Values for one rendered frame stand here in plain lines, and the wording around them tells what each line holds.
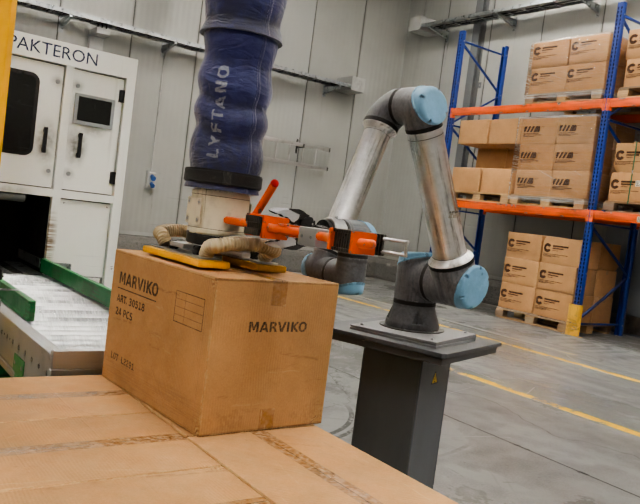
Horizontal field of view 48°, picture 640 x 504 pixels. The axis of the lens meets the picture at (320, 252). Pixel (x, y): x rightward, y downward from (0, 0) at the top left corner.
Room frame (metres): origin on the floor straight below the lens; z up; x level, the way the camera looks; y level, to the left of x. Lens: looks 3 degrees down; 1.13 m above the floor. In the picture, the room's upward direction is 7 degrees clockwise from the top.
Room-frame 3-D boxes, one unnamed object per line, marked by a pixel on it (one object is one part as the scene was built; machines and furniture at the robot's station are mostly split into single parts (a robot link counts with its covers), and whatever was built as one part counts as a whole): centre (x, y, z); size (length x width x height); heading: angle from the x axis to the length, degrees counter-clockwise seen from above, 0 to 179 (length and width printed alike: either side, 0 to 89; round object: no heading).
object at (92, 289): (3.79, 1.18, 0.60); 1.60 x 0.10 x 0.09; 36
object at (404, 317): (2.54, -0.36, 0.82); 0.19 x 0.19 x 0.10
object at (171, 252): (2.04, 0.38, 0.98); 0.34 x 0.10 x 0.05; 39
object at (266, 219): (1.91, 0.15, 1.08); 0.10 x 0.08 x 0.06; 129
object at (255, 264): (2.16, 0.23, 0.97); 0.34 x 0.10 x 0.05; 39
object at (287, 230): (2.03, 0.09, 1.08); 0.93 x 0.30 x 0.04; 39
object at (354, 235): (1.63, -0.07, 1.08); 0.08 x 0.07 x 0.05; 39
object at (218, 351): (2.11, 0.28, 0.74); 0.60 x 0.40 x 0.40; 40
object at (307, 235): (1.74, 0.01, 1.07); 0.07 x 0.07 x 0.04; 39
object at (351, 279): (2.11, -0.09, 0.96); 0.12 x 0.09 x 0.12; 39
